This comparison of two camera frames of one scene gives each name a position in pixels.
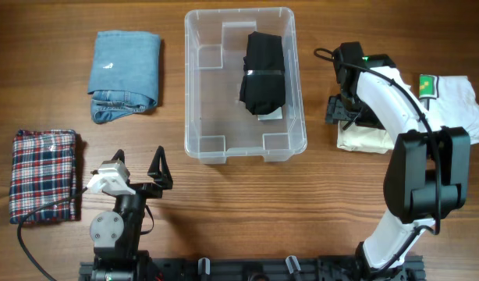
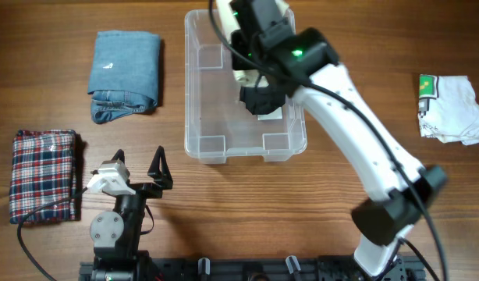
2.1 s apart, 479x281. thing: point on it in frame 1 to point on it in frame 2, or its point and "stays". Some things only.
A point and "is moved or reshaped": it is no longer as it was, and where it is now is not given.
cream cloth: [363, 138] is moved or reshaped
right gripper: [335, 112] to [241, 62]
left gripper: [161, 178] stays
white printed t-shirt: [452, 103] stays
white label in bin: [274, 115] stays
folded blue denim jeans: [125, 74] stays
